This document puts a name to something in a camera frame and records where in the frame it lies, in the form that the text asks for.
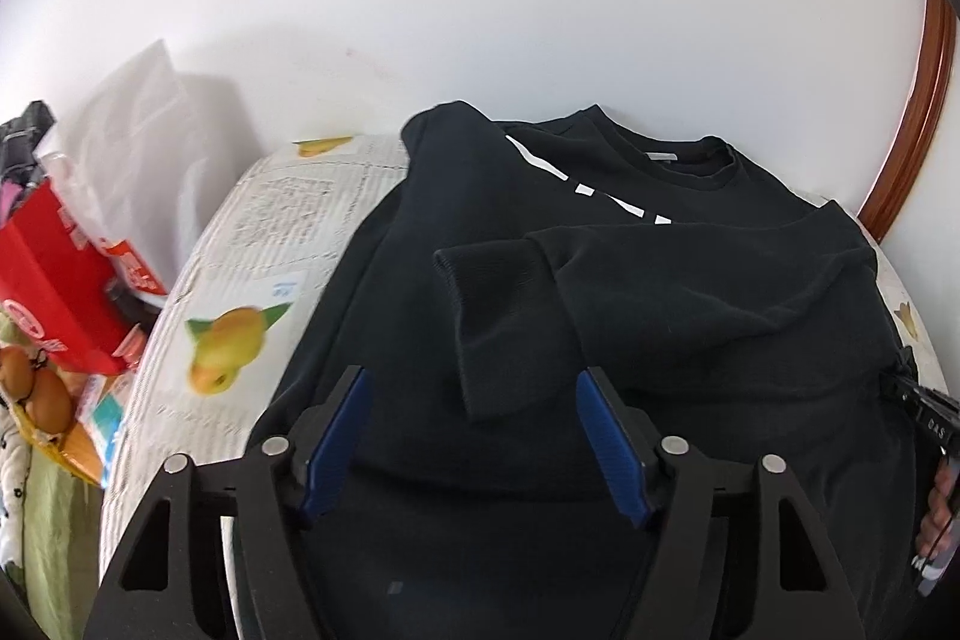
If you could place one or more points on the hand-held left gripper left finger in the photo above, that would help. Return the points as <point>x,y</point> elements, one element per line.
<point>337,437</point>

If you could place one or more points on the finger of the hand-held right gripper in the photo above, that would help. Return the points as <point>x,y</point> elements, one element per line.
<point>902,379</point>

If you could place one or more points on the brown wooden door frame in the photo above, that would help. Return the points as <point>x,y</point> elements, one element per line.
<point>911,138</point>

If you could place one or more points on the clear plastic bag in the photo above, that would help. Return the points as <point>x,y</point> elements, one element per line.
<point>127,145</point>

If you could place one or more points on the dark bundled cloth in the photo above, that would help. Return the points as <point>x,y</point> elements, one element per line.
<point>22,141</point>

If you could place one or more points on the brown egg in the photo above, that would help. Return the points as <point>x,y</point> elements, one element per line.
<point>49,401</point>
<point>13,377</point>

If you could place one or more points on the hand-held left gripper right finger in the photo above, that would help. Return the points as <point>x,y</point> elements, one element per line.
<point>611,437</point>

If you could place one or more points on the red cardboard box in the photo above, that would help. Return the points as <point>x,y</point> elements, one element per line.
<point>52,280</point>

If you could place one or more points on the fruit-print lace tablecloth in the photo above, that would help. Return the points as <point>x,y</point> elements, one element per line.
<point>247,250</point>

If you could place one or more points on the black sweatshirt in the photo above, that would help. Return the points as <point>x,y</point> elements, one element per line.
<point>675,310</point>

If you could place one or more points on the person's right hand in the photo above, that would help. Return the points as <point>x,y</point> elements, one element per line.
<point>937,509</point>

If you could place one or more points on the green cloth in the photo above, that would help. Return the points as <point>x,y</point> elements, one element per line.
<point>56,550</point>

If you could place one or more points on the orange packet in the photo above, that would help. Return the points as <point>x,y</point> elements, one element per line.
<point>64,456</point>

